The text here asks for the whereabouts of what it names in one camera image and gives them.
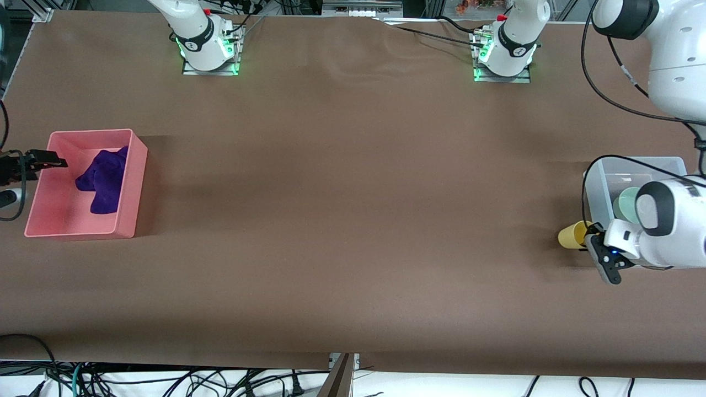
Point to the aluminium frame profile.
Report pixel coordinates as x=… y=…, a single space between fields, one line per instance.
x=47 y=12

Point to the translucent white plastic bin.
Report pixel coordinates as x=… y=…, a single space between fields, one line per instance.
x=595 y=193

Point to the brown table cover sheet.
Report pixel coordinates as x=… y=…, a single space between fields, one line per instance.
x=353 y=193

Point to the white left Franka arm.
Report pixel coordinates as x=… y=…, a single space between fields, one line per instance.
x=510 y=55

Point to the yellow plastic cup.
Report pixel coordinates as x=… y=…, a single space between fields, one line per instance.
x=571 y=236

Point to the purple cloth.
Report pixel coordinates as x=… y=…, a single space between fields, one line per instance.
x=105 y=182

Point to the table support beam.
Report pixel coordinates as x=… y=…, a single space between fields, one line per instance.
x=339 y=380

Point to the grey background device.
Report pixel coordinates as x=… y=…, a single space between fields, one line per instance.
x=358 y=8

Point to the pink plastic bin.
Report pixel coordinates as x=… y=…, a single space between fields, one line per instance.
x=55 y=218

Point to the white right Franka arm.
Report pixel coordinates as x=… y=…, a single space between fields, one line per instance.
x=198 y=41

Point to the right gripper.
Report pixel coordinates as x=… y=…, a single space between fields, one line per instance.
x=12 y=166

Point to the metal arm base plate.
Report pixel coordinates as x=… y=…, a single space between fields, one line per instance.
x=524 y=79
x=190 y=71

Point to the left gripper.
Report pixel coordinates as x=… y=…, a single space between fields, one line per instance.
x=596 y=227

